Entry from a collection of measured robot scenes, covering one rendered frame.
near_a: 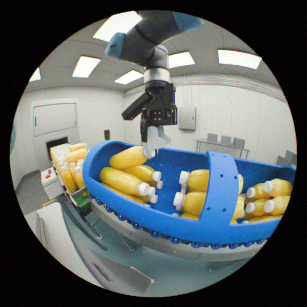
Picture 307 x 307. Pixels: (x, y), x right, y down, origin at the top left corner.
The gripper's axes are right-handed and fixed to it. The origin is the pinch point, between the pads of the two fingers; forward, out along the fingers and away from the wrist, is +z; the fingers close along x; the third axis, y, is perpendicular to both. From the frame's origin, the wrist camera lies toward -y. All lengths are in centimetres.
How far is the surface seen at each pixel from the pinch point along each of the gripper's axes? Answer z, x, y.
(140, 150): -0.7, -1.4, -2.9
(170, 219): 7.8, -14.4, 11.3
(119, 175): 7.0, -7.1, -8.2
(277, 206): 8.8, -7.9, 46.8
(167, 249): 33.4, -13.5, 13.2
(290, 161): 27, 160, 313
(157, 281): 121, -35, 21
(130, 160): 2.6, -3.5, -5.6
